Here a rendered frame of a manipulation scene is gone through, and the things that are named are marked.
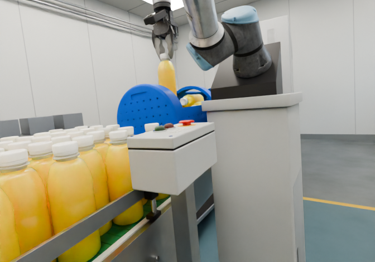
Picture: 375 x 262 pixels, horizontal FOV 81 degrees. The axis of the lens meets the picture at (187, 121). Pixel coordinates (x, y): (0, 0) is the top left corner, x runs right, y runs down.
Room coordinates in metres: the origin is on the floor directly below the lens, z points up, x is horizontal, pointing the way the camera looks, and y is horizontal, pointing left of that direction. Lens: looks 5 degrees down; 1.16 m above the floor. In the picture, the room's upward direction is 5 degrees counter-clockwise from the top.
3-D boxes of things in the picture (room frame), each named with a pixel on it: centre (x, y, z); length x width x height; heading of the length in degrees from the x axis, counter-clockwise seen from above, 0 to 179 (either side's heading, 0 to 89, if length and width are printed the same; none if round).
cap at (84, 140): (0.44, 0.22, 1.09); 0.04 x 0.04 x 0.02
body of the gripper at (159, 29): (0.93, 0.06, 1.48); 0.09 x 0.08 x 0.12; 152
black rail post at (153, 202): (0.48, 0.10, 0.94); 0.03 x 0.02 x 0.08; 153
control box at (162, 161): (0.46, 0.03, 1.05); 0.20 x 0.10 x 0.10; 153
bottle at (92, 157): (0.44, 0.22, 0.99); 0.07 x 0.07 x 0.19
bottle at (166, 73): (0.90, 0.07, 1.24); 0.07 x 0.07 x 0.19
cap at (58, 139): (0.48, 0.28, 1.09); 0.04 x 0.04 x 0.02
